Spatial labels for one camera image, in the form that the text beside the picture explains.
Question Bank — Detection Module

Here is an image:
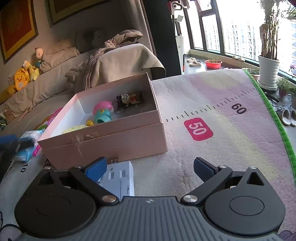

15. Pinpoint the pale yellow toy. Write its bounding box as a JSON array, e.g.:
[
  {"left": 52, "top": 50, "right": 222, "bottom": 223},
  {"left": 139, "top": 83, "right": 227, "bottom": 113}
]
[{"left": 62, "top": 125, "right": 90, "bottom": 135}]

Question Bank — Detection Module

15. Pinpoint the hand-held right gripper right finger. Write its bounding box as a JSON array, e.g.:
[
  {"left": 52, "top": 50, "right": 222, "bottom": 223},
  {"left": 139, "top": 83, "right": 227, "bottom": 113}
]
[{"left": 180, "top": 157, "right": 265, "bottom": 207}]

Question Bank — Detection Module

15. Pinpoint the small potted plant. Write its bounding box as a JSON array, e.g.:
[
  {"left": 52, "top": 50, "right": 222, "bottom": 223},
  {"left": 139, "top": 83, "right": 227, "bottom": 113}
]
[{"left": 276, "top": 76, "right": 292, "bottom": 98}]

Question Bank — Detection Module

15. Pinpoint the pink stick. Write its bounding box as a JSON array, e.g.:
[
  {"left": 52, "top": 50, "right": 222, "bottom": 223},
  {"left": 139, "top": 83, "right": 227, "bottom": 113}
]
[{"left": 17, "top": 107, "right": 32, "bottom": 121}]

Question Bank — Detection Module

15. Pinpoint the printed play mat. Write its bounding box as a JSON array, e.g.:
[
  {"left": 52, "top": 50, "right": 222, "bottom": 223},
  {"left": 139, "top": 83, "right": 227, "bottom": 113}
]
[{"left": 0, "top": 68, "right": 296, "bottom": 241}]

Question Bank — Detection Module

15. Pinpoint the brown puffer jacket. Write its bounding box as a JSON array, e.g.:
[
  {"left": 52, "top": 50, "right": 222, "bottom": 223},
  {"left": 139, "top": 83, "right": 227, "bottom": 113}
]
[{"left": 64, "top": 29, "right": 144, "bottom": 90}]

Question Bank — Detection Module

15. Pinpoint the tall plant in white pot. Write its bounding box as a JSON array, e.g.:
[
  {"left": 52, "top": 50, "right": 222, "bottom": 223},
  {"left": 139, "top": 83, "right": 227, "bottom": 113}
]
[{"left": 257, "top": 0, "right": 296, "bottom": 88}]

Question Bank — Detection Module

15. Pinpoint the beige curtain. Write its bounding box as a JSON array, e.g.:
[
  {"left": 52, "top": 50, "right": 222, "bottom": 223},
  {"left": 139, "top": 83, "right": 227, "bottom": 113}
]
[{"left": 136, "top": 0, "right": 160, "bottom": 61}]

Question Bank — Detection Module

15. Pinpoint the pink plastic toy basket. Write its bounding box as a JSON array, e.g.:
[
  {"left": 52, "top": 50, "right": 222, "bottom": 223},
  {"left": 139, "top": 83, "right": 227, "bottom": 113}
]
[{"left": 32, "top": 108, "right": 65, "bottom": 157}]

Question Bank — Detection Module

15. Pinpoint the panda figure keychain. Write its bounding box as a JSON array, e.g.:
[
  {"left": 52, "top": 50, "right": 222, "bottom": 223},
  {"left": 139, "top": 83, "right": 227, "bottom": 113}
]
[{"left": 115, "top": 91, "right": 145, "bottom": 114}]

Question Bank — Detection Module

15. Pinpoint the red basin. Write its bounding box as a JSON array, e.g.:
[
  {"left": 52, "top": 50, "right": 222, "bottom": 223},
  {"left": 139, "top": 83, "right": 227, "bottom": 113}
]
[{"left": 204, "top": 59, "right": 223, "bottom": 70}]

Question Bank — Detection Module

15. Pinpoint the round pink toy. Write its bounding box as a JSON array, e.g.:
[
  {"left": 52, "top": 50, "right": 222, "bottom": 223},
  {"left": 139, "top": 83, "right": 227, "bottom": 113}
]
[{"left": 92, "top": 101, "right": 114, "bottom": 114}]

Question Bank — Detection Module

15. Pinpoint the teal plastic toy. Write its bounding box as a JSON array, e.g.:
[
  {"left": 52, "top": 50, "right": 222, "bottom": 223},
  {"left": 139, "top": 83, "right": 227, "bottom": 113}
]
[{"left": 93, "top": 109, "right": 114, "bottom": 125}]

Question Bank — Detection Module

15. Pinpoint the red framed picture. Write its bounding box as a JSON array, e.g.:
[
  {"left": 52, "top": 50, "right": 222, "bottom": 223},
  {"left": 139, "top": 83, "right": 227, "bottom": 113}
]
[{"left": 0, "top": 0, "right": 39, "bottom": 65}]

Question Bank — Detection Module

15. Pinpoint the blue tissue packet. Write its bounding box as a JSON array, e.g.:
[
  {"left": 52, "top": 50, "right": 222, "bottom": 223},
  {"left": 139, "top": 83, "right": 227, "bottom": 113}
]
[{"left": 12, "top": 130, "right": 45, "bottom": 163}]

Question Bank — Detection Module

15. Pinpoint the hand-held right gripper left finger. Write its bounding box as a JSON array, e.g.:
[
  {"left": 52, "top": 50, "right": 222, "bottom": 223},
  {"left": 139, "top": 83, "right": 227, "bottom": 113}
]
[{"left": 31, "top": 157, "right": 120, "bottom": 206}]

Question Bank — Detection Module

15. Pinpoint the small green plant pot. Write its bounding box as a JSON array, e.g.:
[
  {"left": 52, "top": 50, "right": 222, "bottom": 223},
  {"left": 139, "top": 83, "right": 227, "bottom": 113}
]
[{"left": 245, "top": 68, "right": 261, "bottom": 82}]

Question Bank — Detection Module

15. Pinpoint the red-haired doll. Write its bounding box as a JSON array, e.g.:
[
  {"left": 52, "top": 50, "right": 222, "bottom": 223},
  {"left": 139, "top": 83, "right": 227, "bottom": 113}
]
[{"left": 34, "top": 47, "right": 46, "bottom": 69}]

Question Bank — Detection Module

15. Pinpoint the grey plush toy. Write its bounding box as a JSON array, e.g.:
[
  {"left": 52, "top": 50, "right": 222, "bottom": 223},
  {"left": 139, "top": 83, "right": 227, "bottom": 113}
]
[{"left": 73, "top": 30, "right": 107, "bottom": 54}]

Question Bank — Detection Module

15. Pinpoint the yellow and green plush doll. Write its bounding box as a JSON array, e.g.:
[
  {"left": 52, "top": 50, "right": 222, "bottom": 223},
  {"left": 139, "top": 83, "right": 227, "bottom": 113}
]
[{"left": 22, "top": 60, "right": 41, "bottom": 82}]

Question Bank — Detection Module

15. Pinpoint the yellow duck plush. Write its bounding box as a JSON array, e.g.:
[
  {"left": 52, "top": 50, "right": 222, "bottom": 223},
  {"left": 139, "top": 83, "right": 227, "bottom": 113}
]
[{"left": 0, "top": 67, "right": 31, "bottom": 104}]

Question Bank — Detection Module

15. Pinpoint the dark framed picture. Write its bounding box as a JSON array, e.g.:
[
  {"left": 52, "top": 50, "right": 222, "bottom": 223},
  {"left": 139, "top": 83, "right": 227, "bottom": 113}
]
[{"left": 47, "top": 0, "right": 112, "bottom": 26}]

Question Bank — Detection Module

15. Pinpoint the beige covered sofa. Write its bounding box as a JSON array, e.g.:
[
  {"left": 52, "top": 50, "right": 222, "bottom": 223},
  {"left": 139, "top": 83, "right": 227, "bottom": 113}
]
[{"left": 0, "top": 43, "right": 166, "bottom": 145}]

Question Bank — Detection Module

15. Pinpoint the white power strip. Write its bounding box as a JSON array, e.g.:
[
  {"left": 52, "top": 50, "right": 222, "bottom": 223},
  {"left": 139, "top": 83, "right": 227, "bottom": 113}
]
[{"left": 97, "top": 160, "right": 135, "bottom": 201}]

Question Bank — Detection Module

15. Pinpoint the pink cardboard box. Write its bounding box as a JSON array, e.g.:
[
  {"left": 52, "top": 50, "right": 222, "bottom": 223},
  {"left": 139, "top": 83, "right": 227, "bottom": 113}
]
[{"left": 37, "top": 72, "right": 167, "bottom": 171}]

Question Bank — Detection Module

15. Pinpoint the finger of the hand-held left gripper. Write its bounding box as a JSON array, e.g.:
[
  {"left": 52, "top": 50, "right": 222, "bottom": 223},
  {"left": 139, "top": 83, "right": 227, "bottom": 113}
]
[
  {"left": 0, "top": 135, "right": 18, "bottom": 151},
  {"left": 18, "top": 138, "right": 35, "bottom": 149}
]

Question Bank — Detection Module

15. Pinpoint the beige pillow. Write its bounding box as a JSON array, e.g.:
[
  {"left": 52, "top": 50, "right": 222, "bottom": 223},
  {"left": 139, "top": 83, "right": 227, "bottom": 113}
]
[{"left": 40, "top": 38, "right": 80, "bottom": 71}]

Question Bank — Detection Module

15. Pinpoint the white upright vacuum cleaner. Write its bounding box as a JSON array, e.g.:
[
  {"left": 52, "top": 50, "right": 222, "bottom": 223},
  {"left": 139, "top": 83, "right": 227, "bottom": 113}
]
[{"left": 169, "top": 0, "right": 186, "bottom": 75}]

